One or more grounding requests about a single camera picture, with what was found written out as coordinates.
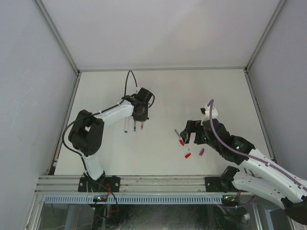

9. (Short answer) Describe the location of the blue white marker pen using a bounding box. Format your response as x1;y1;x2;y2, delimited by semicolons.
124;117;129;133

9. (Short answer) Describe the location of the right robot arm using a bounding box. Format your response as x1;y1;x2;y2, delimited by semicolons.
180;119;307;225

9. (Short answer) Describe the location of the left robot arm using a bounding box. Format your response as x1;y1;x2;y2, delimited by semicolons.
62;88;155;181

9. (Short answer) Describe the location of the thin white red-tip pen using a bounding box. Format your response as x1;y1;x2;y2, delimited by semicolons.
174;129;190;150

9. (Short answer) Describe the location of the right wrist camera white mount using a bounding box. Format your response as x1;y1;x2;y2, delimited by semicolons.
201;104;218;124

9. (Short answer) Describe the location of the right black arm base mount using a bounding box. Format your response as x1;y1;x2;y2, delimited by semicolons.
204;176;239;193

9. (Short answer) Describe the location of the blue cable duct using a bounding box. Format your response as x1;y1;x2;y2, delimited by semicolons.
45;194;223;205

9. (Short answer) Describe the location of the black camera cable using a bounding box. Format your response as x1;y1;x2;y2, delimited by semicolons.
61;70;156;173

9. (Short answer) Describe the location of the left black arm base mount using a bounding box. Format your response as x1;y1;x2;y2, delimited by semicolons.
78;175;120;193

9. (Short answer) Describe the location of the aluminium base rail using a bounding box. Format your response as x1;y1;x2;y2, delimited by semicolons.
35;174;297;194

